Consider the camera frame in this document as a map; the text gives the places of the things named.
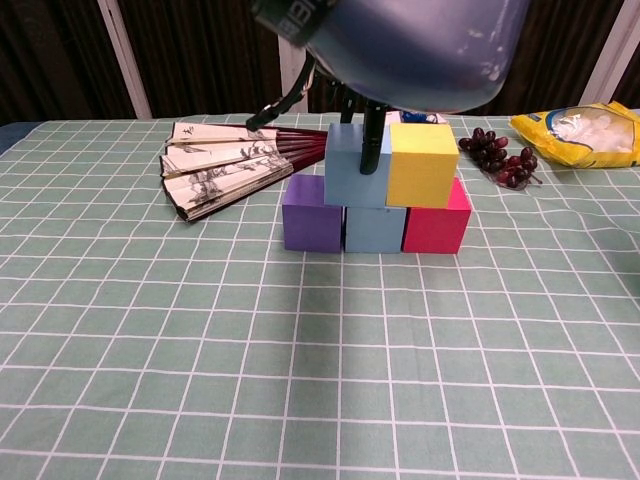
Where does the purple foam cube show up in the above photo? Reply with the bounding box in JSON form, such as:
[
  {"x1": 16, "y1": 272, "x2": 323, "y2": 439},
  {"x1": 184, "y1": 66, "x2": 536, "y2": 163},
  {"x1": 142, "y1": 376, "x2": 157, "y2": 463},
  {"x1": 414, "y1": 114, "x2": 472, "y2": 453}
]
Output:
[{"x1": 281, "y1": 174, "x2": 344, "y2": 253}]

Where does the blue cookie packet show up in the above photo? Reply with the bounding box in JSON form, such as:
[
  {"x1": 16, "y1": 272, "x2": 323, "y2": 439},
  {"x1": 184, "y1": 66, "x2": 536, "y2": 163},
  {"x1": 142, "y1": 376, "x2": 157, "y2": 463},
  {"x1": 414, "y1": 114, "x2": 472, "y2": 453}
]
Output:
[{"x1": 399, "y1": 110, "x2": 447, "y2": 126}]

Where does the yellow foam cube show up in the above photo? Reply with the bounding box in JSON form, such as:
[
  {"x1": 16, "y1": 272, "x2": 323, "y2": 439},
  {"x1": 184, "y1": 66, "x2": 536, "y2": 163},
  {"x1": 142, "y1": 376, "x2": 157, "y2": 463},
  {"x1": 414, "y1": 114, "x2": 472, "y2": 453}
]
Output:
[{"x1": 385, "y1": 123, "x2": 461, "y2": 209}]

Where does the dark red grape bunch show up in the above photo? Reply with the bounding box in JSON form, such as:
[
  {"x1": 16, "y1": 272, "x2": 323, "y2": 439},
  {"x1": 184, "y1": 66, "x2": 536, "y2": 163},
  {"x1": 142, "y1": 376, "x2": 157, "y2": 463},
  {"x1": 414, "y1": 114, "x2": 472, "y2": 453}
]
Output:
[{"x1": 458, "y1": 127, "x2": 544, "y2": 190}]

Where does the dark brown curtain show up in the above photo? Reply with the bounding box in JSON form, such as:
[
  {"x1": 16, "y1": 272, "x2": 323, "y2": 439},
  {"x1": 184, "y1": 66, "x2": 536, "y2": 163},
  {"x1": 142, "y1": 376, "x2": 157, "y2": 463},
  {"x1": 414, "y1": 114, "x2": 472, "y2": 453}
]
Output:
[{"x1": 0, "y1": 0, "x2": 640, "y2": 124}]

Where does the pink foam cube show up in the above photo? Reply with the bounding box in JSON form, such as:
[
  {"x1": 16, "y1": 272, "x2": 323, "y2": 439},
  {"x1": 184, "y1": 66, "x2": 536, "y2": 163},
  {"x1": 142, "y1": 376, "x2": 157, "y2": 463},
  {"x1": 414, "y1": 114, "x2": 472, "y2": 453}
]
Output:
[{"x1": 401, "y1": 176, "x2": 473, "y2": 255}]

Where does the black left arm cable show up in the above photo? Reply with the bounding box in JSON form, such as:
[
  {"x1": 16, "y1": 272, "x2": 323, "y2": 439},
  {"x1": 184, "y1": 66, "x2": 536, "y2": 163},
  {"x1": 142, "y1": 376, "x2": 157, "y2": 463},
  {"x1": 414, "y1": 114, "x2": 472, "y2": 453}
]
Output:
[{"x1": 244, "y1": 52, "x2": 319, "y2": 132}]

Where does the light blue foam cube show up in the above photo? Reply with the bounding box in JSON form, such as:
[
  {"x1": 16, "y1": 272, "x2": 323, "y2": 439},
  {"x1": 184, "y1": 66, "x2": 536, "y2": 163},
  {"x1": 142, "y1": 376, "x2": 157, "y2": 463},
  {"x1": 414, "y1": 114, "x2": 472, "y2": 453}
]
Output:
[
  {"x1": 323, "y1": 123, "x2": 394, "y2": 209},
  {"x1": 343, "y1": 204, "x2": 408, "y2": 254}
]

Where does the white frame post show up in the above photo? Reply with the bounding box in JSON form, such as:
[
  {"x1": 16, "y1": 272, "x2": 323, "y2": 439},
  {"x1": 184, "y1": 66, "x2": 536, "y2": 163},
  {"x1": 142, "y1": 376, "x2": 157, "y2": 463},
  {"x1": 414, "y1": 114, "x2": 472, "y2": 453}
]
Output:
[
  {"x1": 275, "y1": 32, "x2": 310, "y2": 114},
  {"x1": 97, "y1": 0, "x2": 153, "y2": 120},
  {"x1": 582, "y1": 0, "x2": 640, "y2": 105}
]

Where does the painted paper folding fan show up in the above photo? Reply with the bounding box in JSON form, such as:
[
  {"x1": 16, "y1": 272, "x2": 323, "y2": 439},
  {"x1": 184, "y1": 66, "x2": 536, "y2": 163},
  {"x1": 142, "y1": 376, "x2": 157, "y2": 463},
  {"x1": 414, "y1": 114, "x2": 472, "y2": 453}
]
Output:
[{"x1": 159, "y1": 121, "x2": 331, "y2": 224}]

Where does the blue table padding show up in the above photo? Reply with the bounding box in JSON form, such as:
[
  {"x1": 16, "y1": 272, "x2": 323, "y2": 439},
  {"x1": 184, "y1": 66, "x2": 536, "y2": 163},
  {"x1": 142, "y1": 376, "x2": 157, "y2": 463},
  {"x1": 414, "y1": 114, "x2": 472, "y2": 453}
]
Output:
[{"x1": 0, "y1": 121, "x2": 39, "y2": 156}]

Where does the yellow marshmallow bag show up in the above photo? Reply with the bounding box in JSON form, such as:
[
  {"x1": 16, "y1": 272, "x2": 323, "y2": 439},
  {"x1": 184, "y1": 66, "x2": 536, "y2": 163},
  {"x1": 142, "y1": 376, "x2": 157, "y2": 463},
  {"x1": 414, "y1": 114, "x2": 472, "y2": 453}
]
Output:
[{"x1": 508, "y1": 100, "x2": 640, "y2": 170}]

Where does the green checked tablecloth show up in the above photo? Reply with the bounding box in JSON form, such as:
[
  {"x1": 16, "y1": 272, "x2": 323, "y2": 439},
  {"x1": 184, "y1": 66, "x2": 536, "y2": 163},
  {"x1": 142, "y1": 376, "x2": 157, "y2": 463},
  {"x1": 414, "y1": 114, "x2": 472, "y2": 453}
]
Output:
[{"x1": 0, "y1": 112, "x2": 640, "y2": 480}]

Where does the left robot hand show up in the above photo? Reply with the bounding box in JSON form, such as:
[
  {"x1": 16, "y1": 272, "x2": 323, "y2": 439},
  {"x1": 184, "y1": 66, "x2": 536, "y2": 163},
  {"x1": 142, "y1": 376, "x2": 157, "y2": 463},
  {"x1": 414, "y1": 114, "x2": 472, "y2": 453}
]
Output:
[{"x1": 338, "y1": 82, "x2": 390, "y2": 176}]

